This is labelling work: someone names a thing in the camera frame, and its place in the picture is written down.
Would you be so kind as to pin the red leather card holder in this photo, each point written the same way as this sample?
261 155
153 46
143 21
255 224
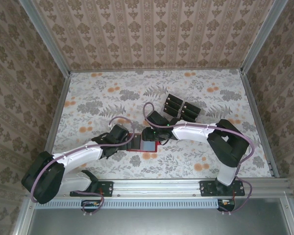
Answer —
149 146

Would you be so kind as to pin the black credit card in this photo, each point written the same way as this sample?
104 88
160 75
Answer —
176 99
171 110
190 112
192 107
187 118
174 104

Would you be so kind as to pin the clear acrylic card stand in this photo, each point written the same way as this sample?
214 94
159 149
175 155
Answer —
183 105

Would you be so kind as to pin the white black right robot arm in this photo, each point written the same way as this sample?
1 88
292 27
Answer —
191 134

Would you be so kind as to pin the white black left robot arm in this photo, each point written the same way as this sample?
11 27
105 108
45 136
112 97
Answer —
78 156

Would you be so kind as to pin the black controller board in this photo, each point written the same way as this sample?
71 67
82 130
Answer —
88 206
229 206

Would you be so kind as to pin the grey metal sheet panel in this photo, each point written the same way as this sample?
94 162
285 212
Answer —
161 222

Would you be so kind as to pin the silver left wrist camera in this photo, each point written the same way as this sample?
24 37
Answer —
110 125

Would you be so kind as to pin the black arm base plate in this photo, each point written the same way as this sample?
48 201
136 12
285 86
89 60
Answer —
205 189
106 189

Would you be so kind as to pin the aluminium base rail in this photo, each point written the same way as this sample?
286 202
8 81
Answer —
156 188

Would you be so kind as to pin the aluminium table side rail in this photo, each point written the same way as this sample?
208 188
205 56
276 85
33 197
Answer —
55 122
254 110

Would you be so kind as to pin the aluminium corner post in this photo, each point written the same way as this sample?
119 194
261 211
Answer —
260 36
49 41

